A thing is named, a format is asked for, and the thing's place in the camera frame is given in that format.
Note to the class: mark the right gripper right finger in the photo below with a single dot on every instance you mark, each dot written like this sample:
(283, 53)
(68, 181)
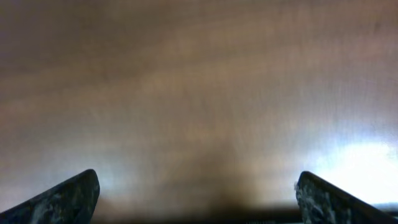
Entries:
(322, 202)

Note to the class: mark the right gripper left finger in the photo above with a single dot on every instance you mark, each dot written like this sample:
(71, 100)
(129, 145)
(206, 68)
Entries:
(71, 201)

